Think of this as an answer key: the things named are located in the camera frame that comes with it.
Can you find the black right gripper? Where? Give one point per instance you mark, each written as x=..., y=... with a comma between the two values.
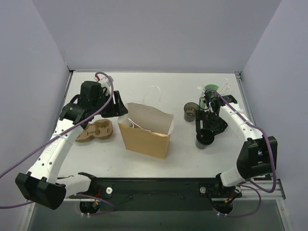
x=209, y=123

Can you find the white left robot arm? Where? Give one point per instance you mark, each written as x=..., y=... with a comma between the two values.
x=39, y=184

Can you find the brown pulp cup carrier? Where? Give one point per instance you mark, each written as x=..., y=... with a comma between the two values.
x=100, y=129

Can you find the brown paper bag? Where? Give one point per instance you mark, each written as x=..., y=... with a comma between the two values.
x=146, y=129

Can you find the green plastic straw holder cup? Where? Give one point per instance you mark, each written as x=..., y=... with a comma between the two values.
x=202, y=105

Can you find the black paper coffee cup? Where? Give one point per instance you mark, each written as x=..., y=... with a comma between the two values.
x=202, y=145

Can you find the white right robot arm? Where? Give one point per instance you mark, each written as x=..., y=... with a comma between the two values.
x=258, y=155

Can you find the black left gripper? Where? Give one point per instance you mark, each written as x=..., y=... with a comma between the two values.
x=112, y=106

